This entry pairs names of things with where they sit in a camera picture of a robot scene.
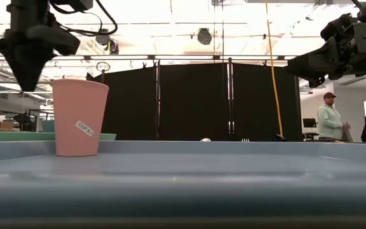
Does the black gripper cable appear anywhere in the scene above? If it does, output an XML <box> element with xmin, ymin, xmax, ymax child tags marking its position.
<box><xmin>50</xmin><ymin>0</ymin><xmax>119</xmax><ymax>38</ymax></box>

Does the black ceiling camera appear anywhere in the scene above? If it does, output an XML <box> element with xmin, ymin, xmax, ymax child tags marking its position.
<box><xmin>196</xmin><ymin>27</ymin><xmax>213</xmax><ymax>46</ymax></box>

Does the yellow hanging cable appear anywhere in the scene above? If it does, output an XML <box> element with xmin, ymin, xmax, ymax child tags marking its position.
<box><xmin>264</xmin><ymin>0</ymin><xmax>284</xmax><ymax>137</ymax></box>

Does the black computer monitor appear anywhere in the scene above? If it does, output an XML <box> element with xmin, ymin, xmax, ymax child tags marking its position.
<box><xmin>302</xmin><ymin>118</ymin><xmax>318</xmax><ymax>129</ymax></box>

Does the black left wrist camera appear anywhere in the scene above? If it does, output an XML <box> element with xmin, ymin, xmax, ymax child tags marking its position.
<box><xmin>51</xmin><ymin>0</ymin><xmax>94</xmax><ymax>12</ymax></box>

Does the blue plastic tray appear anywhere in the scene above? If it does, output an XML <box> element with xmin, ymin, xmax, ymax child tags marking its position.
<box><xmin>0</xmin><ymin>141</ymin><xmax>366</xmax><ymax>225</ymax></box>

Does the black partition screen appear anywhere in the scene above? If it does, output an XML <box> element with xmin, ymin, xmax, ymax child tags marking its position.
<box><xmin>86</xmin><ymin>60</ymin><xmax>303</xmax><ymax>142</ymax></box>

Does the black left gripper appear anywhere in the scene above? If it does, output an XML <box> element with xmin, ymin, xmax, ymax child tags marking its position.
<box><xmin>0</xmin><ymin>0</ymin><xmax>81</xmax><ymax>92</ymax></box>

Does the pink plastic cup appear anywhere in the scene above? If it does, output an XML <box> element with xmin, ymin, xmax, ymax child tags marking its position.
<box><xmin>50</xmin><ymin>78</ymin><xmax>110</xmax><ymax>157</ymax></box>

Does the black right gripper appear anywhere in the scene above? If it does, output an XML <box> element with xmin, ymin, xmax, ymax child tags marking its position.
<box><xmin>284</xmin><ymin>0</ymin><xmax>366</xmax><ymax>89</ymax></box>

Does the teal plastic plate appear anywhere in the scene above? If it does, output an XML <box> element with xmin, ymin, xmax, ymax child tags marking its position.
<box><xmin>0</xmin><ymin>131</ymin><xmax>118</xmax><ymax>142</ymax></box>

